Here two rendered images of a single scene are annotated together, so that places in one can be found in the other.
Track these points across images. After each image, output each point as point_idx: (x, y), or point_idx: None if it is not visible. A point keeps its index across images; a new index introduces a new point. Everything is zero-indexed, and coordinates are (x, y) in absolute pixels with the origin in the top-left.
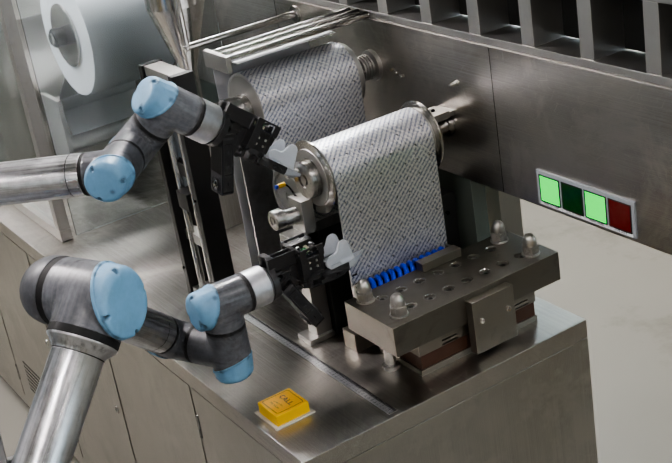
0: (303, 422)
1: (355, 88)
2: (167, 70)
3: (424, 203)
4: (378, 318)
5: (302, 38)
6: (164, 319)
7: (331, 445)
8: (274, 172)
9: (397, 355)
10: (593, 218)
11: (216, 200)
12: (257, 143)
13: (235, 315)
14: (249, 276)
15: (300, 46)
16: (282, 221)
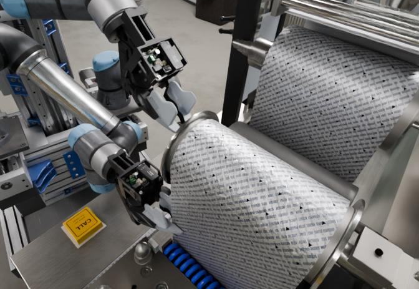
0: (66, 243)
1: (376, 132)
2: None
3: (257, 284)
4: (102, 277)
5: (379, 34)
6: (98, 123)
7: (24, 273)
8: (242, 121)
9: None
10: None
11: (235, 105)
12: (140, 72)
13: (82, 160)
14: (98, 151)
15: (413, 55)
16: None
